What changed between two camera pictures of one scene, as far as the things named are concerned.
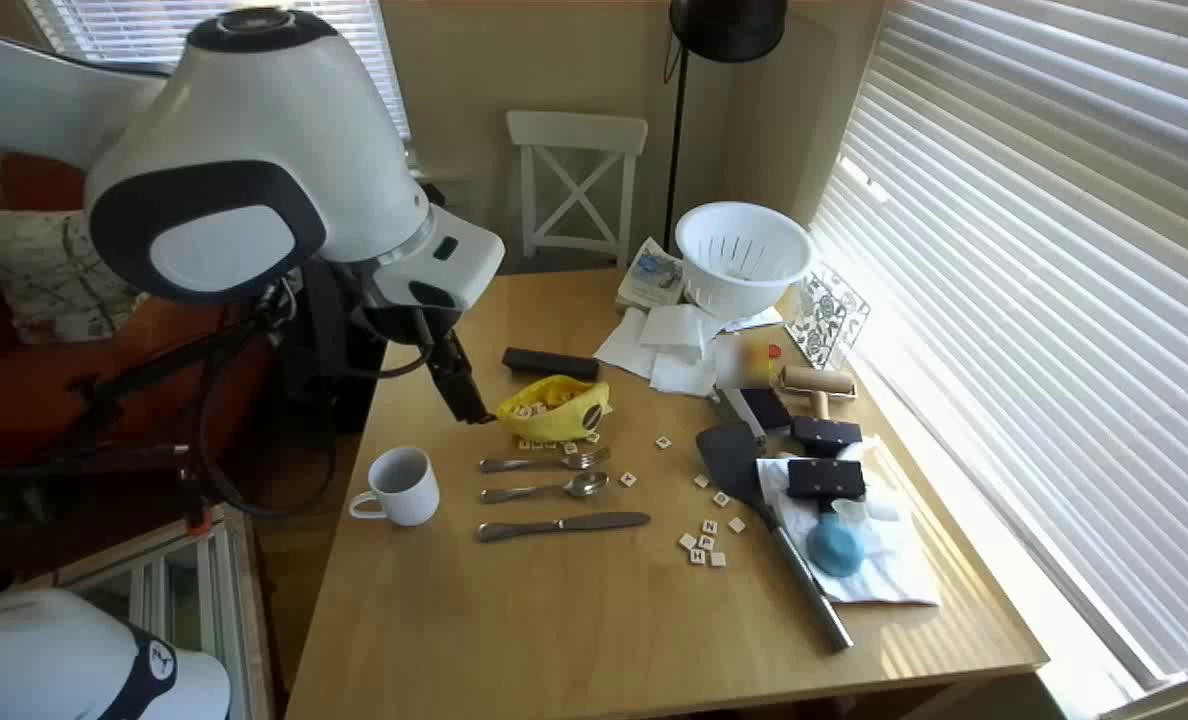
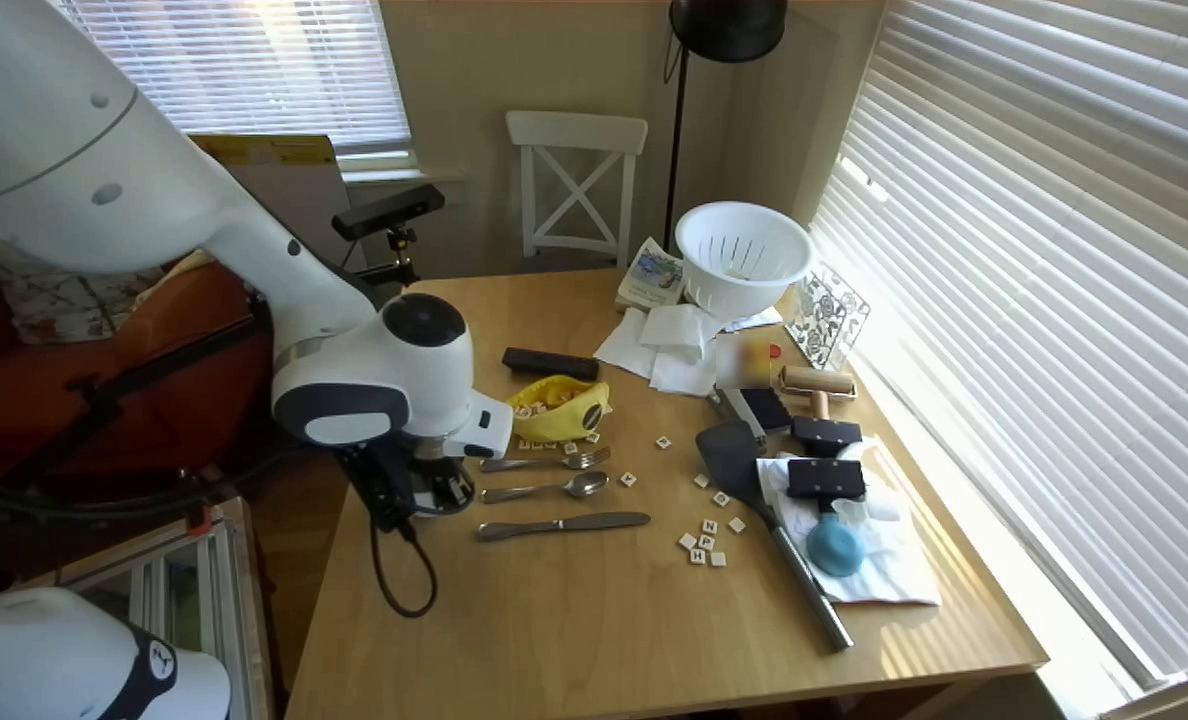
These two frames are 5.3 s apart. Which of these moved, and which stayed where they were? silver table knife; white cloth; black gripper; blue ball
Moved: black gripper
Stayed: silver table knife; blue ball; white cloth
